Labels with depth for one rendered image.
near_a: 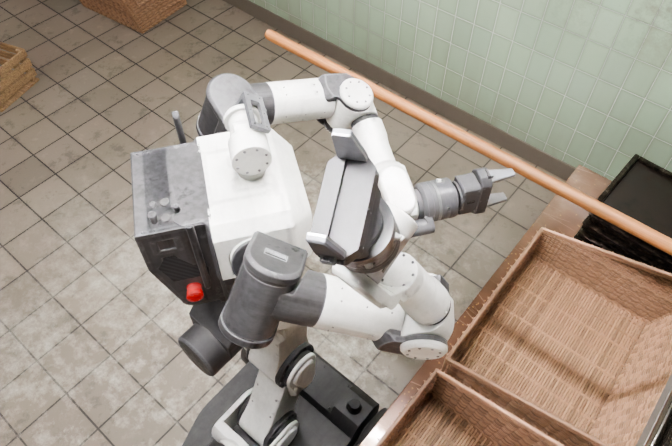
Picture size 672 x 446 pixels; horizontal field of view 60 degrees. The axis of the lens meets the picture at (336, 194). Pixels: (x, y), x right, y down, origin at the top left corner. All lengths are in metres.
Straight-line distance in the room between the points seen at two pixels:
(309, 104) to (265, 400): 0.97
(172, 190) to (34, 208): 2.09
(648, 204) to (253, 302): 1.37
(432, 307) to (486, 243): 1.82
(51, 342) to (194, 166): 1.68
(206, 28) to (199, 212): 2.97
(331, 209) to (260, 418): 1.37
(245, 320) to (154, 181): 0.31
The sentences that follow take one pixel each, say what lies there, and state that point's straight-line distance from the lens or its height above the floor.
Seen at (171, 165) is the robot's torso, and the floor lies 1.40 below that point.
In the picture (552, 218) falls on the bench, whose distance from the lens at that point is 2.13.
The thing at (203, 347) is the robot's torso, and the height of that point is 1.02.
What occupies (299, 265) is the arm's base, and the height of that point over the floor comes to 1.39.
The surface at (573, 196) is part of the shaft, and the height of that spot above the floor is 1.20.
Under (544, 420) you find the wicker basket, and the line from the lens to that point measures 1.56.
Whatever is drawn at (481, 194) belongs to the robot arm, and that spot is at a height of 1.21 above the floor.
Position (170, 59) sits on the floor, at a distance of 3.71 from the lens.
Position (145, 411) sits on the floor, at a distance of 2.40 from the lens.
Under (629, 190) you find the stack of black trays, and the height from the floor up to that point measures 0.80.
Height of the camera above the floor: 2.17
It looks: 50 degrees down
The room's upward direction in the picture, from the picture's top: straight up
